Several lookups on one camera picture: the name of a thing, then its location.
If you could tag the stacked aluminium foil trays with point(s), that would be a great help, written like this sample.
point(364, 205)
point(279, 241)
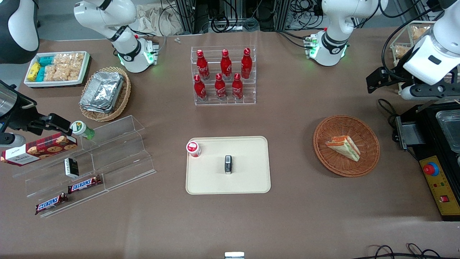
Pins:
point(102, 91)

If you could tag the oval light wicker basket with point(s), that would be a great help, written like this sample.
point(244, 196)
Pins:
point(124, 99)

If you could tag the white rectangular snack tray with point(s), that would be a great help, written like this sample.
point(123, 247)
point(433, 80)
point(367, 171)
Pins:
point(84, 73)

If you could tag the crumpled beige cloth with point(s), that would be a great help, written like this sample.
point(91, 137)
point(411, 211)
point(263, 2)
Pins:
point(151, 21)

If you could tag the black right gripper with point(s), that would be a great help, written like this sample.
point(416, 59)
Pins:
point(19, 116)

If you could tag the round brown wicker basket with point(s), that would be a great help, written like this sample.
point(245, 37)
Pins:
point(330, 162)

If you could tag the clear bag of snacks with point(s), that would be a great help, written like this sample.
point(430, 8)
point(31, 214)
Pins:
point(419, 32)
point(400, 52)

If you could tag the clear acrylic stepped shelf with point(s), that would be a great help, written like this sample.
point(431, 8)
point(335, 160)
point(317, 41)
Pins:
point(122, 158)

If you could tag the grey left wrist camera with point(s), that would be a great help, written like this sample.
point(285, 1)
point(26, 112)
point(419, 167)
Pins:
point(409, 93)

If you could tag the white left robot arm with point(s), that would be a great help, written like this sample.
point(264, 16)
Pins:
point(334, 32)

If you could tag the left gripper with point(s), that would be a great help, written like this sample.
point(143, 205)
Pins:
point(396, 76)

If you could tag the black sealing machine yellow panel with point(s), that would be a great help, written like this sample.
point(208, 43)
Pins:
point(440, 180)

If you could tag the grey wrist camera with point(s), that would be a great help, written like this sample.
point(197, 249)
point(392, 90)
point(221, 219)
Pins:
point(409, 93)
point(10, 140)

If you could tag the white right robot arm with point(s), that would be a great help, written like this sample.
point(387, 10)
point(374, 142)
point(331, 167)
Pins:
point(122, 21)

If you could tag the teal snack packet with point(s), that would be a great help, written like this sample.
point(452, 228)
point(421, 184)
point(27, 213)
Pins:
point(46, 60)
point(41, 74)

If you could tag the triangular sandwich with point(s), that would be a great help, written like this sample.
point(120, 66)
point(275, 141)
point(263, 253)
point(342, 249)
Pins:
point(345, 146)

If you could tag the yellow snack packet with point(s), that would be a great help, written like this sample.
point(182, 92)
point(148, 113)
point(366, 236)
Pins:
point(33, 71)

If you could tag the small black white box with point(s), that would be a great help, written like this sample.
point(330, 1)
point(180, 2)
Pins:
point(72, 167)

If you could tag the clear acrylic bottle rack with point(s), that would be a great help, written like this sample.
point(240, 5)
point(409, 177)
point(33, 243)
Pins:
point(212, 102)

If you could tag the red cola bottle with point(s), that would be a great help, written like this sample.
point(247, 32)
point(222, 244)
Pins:
point(237, 88)
point(246, 64)
point(199, 89)
point(220, 88)
point(202, 66)
point(225, 65)

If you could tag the red emergency stop button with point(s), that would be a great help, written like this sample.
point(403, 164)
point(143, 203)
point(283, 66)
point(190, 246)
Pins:
point(431, 169)

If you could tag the small white black device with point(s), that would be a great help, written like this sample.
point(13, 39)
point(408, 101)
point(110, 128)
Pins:
point(234, 255)

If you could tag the red tartan cookie box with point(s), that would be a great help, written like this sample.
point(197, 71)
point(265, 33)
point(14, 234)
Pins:
point(32, 151)

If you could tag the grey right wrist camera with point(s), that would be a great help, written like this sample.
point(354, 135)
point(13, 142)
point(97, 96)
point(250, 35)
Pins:
point(10, 140)

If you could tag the Snickers chocolate bar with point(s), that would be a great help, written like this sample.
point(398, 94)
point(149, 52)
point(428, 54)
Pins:
point(84, 184)
point(51, 204)

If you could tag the beige plastic tray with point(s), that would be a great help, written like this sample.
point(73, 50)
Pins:
point(248, 180)

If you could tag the clear bag of crackers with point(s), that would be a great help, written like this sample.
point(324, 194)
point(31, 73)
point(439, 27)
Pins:
point(59, 73)
point(70, 60)

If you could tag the clear plastic container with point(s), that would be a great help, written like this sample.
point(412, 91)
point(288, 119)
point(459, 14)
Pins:
point(449, 129)

